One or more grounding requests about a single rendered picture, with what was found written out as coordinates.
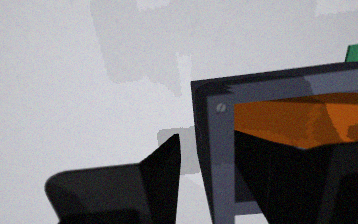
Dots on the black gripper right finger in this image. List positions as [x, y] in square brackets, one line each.
[293, 185]

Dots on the orange l-shaped part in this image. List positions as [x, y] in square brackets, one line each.
[306, 121]

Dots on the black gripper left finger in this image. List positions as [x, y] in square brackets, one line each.
[150, 187]

